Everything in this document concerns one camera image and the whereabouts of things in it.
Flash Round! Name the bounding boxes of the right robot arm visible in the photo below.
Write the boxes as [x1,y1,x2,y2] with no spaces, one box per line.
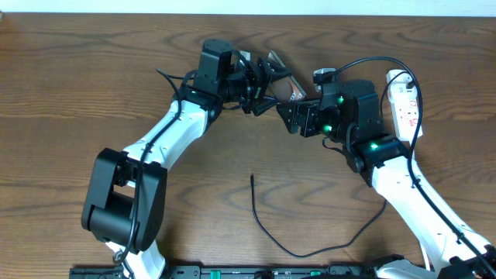
[274,80,495,278]

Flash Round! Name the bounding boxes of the white power strip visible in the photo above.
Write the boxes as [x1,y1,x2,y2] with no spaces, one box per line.
[386,69,419,143]

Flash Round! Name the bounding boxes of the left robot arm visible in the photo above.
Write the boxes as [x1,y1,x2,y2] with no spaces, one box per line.
[81,39,291,278]

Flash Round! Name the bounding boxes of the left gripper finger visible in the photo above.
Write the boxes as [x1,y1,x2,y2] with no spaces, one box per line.
[252,97,278,116]
[257,57,292,84]

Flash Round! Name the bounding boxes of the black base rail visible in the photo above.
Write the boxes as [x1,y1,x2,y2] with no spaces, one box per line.
[68,265,378,279]

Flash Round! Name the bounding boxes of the Galaxy S25 Ultra smartphone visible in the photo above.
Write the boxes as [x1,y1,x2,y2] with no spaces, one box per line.
[269,75,307,103]

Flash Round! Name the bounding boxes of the black charging cable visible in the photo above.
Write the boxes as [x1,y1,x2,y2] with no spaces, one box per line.
[250,173,388,260]

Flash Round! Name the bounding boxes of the white power strip cord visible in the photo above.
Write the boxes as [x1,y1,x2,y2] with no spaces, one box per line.
[408,139,432,272]

